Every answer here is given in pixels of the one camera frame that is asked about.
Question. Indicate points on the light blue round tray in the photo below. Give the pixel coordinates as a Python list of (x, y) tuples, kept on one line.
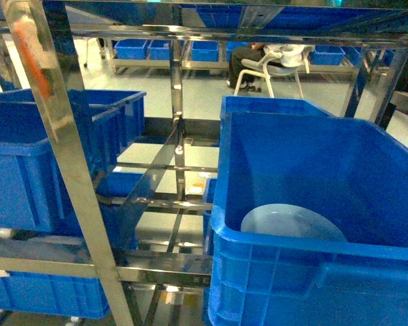
[(290, 221)]

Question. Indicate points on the blue bin left shelf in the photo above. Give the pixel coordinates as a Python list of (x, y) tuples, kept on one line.
[(33, 195)]

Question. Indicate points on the blue bin behind target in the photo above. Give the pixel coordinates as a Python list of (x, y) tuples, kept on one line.
[(289, 106)]

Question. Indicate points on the stainless steel rack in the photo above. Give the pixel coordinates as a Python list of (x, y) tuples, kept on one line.
[(42, 33)]

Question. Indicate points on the seated person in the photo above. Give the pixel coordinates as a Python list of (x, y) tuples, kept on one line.
[(278, 55)]

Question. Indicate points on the white office chair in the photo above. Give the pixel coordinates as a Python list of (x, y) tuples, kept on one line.
[(267, 73)]

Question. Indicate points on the blue bin far left lower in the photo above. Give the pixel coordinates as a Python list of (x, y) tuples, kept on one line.
[(52, 294)]

